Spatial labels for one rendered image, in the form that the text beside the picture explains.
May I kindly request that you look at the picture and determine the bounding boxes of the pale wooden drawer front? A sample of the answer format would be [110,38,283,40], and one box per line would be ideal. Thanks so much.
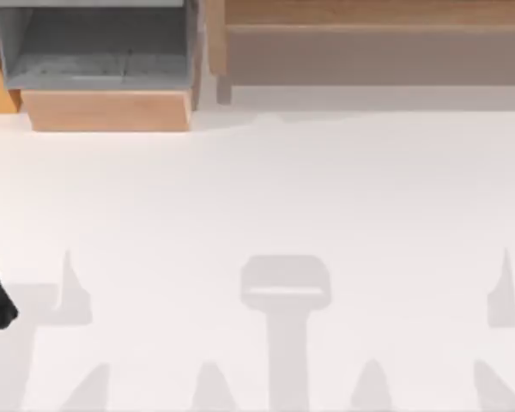
[20,88,194,132]

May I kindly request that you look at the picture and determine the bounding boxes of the wooden open shelf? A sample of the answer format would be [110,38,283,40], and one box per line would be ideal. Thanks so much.
[204,0,515,106]

